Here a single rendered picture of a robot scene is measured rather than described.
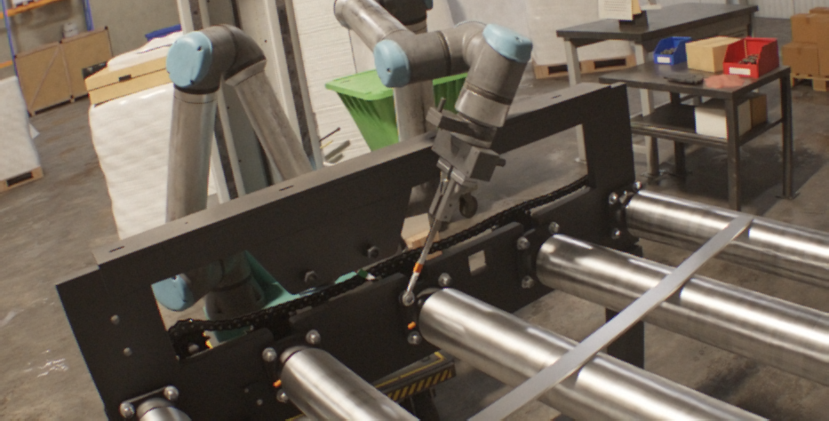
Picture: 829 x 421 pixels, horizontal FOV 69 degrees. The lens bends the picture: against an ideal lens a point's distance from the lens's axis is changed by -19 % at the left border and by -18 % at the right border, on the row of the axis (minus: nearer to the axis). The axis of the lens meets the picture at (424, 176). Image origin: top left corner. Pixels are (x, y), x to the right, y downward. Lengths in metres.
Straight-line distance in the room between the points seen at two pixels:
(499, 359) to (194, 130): 0.87
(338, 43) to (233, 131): 2.88
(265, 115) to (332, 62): 3.30
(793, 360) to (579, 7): 7.04
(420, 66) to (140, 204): 3.60
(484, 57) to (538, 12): 6.74
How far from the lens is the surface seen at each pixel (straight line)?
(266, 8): 2.15
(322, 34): 4.98
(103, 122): 4.68
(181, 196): 1.75
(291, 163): 1.71
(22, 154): 9.21
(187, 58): 1.60
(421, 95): 1.99
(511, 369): 1.18
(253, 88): 1.71
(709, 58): 3.85
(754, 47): 4.04
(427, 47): 1.33
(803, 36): 7.04
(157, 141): 4.62
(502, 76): 1.24
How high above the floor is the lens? 1.52
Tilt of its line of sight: 17 degrees down
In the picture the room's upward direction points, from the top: 10 degrees counter-clockwise
